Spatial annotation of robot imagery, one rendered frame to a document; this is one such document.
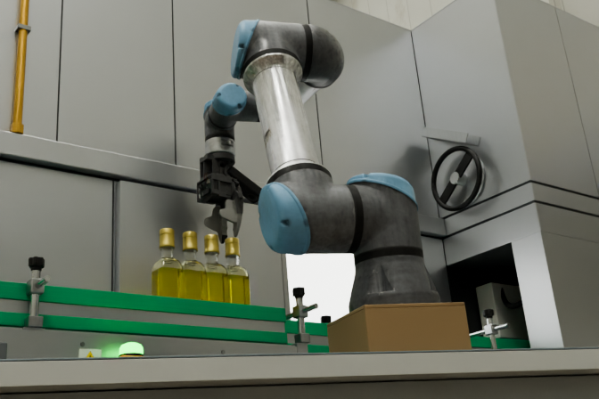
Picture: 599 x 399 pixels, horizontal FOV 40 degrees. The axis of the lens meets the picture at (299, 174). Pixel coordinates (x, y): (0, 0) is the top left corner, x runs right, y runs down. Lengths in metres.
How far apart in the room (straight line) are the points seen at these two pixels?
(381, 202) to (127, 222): 0.83
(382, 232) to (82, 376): 0.52
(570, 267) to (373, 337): 1.35
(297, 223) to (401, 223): 0.18
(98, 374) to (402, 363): 0.44
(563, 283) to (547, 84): 0.70
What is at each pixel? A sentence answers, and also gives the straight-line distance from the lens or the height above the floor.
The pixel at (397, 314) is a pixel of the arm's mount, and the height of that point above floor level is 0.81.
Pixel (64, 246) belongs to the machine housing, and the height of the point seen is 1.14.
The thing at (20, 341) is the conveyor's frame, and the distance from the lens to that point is 1.53.
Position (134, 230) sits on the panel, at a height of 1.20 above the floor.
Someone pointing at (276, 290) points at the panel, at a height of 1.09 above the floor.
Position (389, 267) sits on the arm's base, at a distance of 1.32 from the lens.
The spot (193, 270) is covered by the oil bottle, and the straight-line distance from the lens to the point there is 1.87.
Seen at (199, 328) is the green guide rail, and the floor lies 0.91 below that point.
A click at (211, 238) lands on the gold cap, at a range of 1.93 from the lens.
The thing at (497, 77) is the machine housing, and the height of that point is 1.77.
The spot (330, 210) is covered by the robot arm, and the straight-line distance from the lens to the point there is 1.31.
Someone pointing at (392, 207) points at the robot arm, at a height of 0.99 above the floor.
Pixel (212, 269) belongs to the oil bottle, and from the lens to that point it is 1.89.
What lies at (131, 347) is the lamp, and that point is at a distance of 1.55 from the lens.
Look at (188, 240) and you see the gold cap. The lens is 1.90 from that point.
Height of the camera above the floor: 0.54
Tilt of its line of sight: 23 degrees up
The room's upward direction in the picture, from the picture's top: 5 degrees counter-clockwise
